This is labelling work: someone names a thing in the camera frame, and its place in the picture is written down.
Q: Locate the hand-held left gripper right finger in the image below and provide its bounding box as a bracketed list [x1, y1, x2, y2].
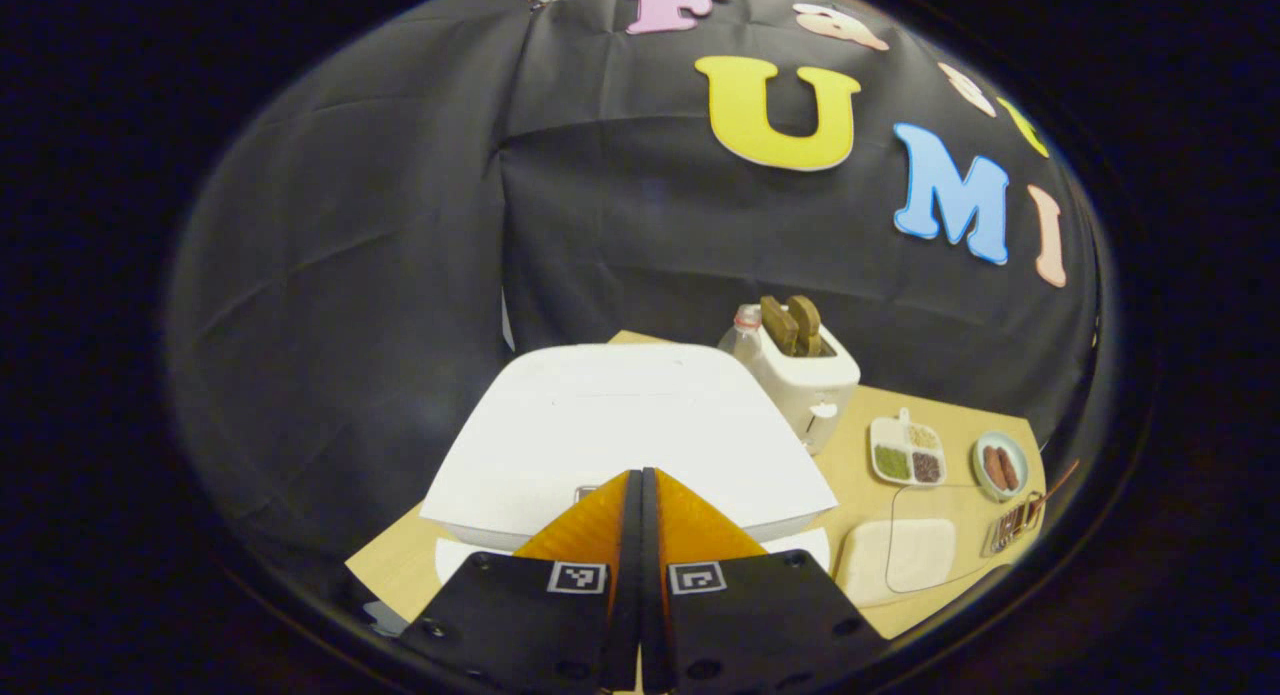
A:
[642, 467, 887, 694]

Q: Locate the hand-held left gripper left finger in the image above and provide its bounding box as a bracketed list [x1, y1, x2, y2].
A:
[398, 469, 643, 694]

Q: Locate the white rice cooker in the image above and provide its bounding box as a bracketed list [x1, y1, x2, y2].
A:
[420, 343, 839, 586]

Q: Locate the metal wire chopstick holder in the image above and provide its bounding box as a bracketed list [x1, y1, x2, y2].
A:
[981, 494, 1047, 559]

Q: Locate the white divided grain dish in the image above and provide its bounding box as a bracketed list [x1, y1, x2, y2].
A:
[868, 408, 949, 488]

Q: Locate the white toaster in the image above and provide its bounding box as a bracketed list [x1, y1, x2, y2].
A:
[745, 320, 862, 457]

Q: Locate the clear plastic bottle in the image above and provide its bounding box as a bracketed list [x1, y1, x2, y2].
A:
[718, 305, 767, 372]

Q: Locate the pale green plate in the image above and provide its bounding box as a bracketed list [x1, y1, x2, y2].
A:
[972, 431, 1030, 503]

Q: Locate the brown bread slice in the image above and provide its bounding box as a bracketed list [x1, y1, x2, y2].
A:
[787, 294, 824, 357]
[759, 295, 800, 357]

